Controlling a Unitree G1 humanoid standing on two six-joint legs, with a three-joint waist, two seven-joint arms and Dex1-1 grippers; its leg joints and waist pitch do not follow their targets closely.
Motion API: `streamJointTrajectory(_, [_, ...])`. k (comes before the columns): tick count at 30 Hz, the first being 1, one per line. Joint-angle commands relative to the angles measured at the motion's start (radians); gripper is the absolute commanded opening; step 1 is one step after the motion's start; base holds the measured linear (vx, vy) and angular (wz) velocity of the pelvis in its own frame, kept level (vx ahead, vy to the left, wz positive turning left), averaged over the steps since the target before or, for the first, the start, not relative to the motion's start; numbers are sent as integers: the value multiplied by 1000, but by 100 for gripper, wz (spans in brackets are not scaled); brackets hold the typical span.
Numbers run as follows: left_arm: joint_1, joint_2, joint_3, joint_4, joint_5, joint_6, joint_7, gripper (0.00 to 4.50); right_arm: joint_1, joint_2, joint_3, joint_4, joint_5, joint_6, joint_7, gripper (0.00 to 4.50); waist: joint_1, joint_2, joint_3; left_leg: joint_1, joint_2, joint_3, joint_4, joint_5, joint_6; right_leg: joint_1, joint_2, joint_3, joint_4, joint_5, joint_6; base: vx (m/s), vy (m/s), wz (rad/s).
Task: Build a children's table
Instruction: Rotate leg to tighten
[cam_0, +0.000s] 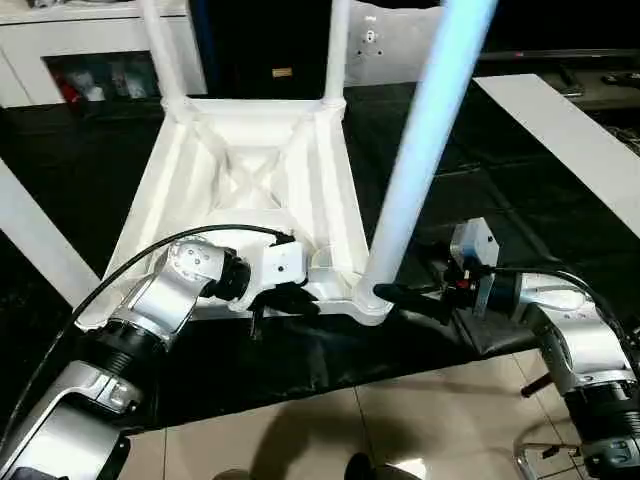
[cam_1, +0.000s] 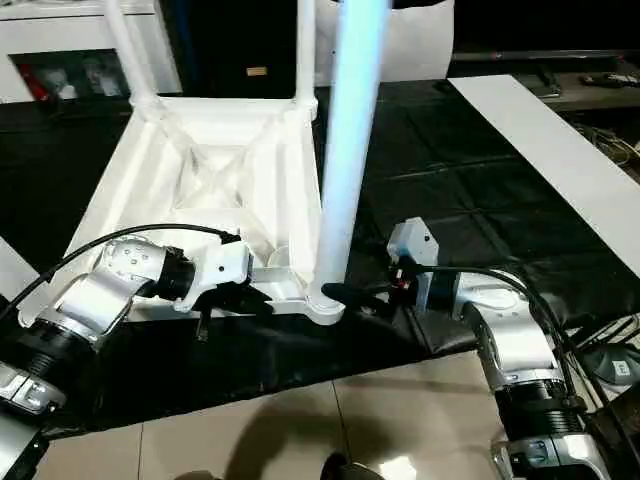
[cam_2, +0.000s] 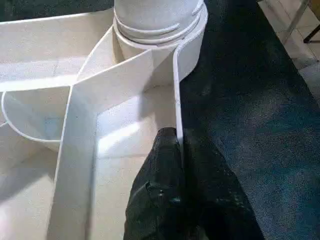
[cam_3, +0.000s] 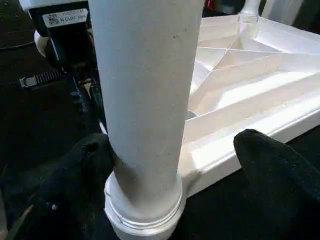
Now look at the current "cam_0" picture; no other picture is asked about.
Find white plastic table top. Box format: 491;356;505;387
75;95;397;331

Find white plastic table leg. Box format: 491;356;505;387
321;0;354;113
140;0;192;121
360;0;499;309
0;158;102;307

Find black work mat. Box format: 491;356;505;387
0;80;640;431

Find black tripod leg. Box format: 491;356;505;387
520;372;554;399

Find dark low tv stand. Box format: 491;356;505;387
480;48;640;111

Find white cabinet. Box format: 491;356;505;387
0;0;207;109

